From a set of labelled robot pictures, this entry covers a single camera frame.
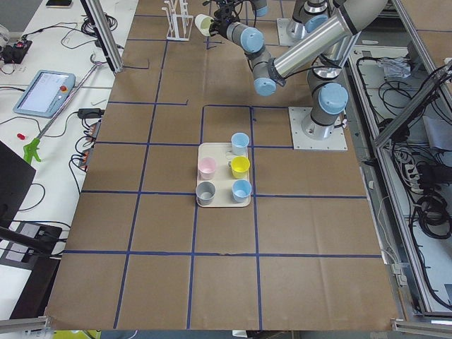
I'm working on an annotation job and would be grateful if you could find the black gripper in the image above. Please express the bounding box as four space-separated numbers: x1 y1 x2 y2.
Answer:
214 3 239 21
210 20 230 37

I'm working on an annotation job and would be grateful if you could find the white ikea cup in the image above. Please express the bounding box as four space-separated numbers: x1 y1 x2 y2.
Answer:
195 14 214 37

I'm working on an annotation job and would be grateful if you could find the light blue cup far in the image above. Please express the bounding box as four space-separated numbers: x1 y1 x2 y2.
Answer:
231 132 249 155

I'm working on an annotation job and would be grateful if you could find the light blue cup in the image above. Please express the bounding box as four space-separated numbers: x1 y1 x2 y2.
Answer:
231 132 249 155
232 179 252 203

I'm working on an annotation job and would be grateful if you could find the yellow cup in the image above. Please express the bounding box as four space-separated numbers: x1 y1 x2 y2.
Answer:
231 156 251 179

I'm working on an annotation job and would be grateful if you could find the pink cup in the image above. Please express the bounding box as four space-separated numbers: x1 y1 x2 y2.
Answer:
198 157 217 180

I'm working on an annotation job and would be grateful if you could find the light blue cup near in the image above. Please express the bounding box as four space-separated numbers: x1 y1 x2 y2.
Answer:
232 179 252 203

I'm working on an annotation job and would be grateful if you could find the grey cup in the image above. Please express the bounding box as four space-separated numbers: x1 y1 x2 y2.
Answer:
196 182 216 206

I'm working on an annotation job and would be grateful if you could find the cream plastic tray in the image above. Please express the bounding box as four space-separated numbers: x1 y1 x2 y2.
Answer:
196 143 251 208

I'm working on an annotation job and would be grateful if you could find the allen key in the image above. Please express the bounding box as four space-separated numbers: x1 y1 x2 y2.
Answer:
90 99 107 107

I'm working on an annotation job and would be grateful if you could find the black power adapter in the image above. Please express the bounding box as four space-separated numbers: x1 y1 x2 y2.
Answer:
77 108 105 119

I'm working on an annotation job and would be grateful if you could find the teach pendant tablet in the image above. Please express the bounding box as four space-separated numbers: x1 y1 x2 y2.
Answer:
13 70 76 118

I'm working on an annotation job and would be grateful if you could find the black monitor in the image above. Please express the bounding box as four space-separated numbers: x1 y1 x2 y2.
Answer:
0 142 35 228

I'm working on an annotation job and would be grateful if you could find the white wire cup rack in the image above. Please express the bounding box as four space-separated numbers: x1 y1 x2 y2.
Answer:
162 0 194 42

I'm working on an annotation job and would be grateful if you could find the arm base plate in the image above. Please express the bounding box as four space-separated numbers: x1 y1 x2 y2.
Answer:
288 107 347 152
275 18 324 47

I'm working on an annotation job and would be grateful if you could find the aluminium frame post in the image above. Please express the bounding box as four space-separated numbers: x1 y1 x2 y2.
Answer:
81 0 124 73

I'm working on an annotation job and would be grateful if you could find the green handled reacher grabber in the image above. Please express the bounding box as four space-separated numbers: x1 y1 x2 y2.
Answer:
13 54 104 164

